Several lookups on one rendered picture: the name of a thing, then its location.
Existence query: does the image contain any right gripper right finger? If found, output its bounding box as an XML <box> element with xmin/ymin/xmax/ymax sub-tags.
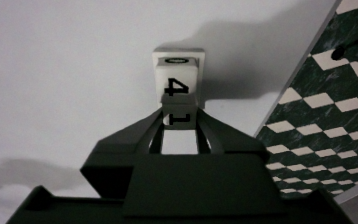
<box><xmin>195</xmin><ymin>107</ymin><xmax>271</xmax><ymax>165</ymax></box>

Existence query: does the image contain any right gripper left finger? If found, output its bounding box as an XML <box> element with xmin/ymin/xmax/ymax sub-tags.
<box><xmin>90</xmin><ymin>107</ymin><xmax>164</xmax><ymax>154</ymax></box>

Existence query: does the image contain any white number cube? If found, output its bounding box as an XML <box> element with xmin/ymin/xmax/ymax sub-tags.
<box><xmin>155</xmin><ymin>58</ymin><xmax>198</xmax><ymax>104</ymax></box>
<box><xmin>162</xmin><ymin>97</ymin><xmax>198</xmax><ymax>130</ymax></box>

